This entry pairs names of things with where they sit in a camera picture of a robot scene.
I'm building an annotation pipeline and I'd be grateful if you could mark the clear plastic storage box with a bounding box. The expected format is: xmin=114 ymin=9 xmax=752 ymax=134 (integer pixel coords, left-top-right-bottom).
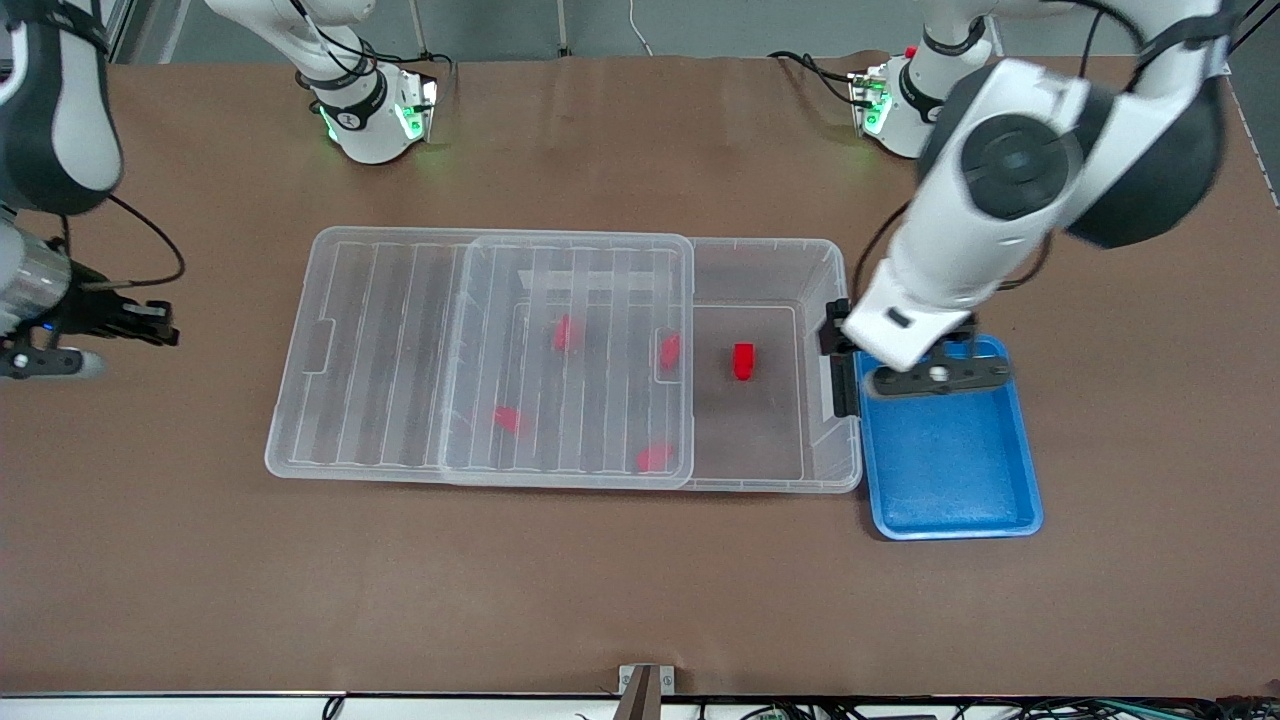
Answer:
xmin=440 ymin=236 xmax=864 ymax=494

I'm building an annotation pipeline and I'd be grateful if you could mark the blue plastic tray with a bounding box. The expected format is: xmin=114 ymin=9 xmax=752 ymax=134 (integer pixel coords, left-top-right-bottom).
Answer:
xmin=855 ymin=334 xmax=1045 ymax=542

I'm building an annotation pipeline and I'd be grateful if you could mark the clear ribbed plastic lid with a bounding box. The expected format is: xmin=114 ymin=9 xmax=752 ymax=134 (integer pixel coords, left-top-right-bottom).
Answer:
xmin=264 ymin=226 xmax=697 ymax=490

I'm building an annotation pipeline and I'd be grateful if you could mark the brown table cover sheet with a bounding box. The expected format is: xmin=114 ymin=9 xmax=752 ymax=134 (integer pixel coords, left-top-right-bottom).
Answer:
xmin=0 ymin=55 xmax=1280 ymax=698

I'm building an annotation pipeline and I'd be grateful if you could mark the black box latch handle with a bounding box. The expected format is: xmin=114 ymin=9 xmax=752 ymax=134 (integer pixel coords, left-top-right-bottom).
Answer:
xmin=829 ymin=350 xmax=861 ymax=419

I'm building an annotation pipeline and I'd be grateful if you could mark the black cable on table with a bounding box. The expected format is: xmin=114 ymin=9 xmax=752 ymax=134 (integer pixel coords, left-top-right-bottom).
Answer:
xmin=768 ymin=50 xmax=861 ymax=106

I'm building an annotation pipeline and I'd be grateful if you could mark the metal table edge bracket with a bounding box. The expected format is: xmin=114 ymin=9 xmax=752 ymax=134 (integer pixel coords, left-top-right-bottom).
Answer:
xmin=618 ymin=664 xmax=676 ymax=720

